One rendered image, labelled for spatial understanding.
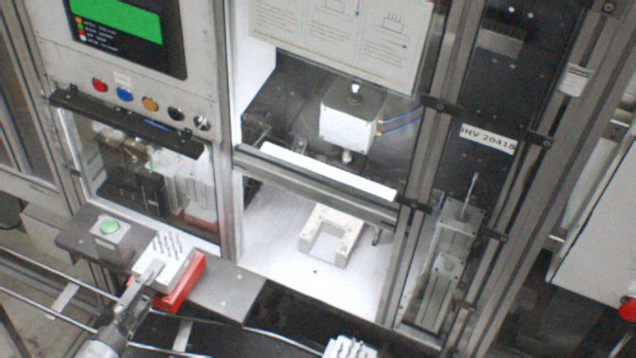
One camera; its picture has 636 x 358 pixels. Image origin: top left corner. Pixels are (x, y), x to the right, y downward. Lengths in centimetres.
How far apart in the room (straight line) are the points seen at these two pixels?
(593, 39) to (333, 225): 101
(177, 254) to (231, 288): 18
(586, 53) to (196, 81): 70
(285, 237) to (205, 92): 63
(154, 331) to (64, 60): 81
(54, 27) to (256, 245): 75
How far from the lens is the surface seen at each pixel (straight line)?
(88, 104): 163
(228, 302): 183
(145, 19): 134
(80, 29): 147
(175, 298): 179
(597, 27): 106
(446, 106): 120
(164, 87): 148
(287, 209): 198
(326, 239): 192
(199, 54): 136
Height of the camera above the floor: 251
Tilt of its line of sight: 51 degrees down
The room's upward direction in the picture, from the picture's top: 5 degrees clockwise
